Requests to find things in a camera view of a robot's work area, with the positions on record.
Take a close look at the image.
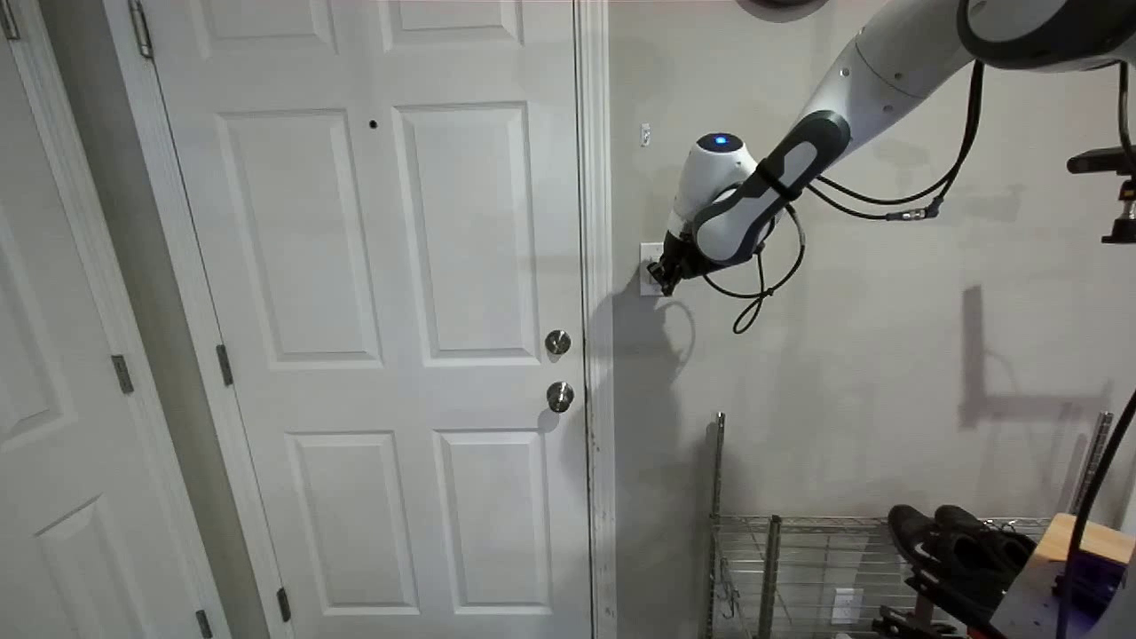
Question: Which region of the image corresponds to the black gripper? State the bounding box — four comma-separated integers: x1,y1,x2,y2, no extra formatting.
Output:
652,235,712,295

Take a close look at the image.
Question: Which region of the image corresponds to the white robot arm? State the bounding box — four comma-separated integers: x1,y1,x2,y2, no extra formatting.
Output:
645,0,1136,295

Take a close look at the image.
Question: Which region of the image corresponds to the silver deadbolt lock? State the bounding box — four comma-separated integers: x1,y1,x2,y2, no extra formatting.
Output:
545,330,572,360

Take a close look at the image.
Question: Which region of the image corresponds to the silver door knob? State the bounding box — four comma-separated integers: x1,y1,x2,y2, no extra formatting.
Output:
546,381,574,417

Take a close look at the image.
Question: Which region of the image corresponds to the white panel door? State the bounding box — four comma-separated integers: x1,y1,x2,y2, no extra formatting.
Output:
105,0,593,639

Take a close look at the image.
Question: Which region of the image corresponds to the black Nike sneaker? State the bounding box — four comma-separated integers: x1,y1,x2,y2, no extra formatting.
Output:
888,503,1035,630

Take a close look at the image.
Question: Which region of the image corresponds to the wooden block stand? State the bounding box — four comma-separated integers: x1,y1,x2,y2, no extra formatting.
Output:
994,512,1136,639

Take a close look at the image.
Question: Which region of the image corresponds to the white closet door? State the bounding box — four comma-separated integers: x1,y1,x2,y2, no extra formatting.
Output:
0,0,232,639

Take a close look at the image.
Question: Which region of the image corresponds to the white wall light switch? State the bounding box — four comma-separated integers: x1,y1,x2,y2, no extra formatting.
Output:
641,241,665,300

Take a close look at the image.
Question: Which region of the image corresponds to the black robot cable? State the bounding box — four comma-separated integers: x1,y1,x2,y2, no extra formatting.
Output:
703,62,991,338

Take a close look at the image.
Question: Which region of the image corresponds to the white wire shoe rack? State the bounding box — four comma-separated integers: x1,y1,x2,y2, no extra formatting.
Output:
703,400,1119,639

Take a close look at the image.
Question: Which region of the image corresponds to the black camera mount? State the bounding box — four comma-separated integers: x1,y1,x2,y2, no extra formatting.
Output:
1064,62,1136,249

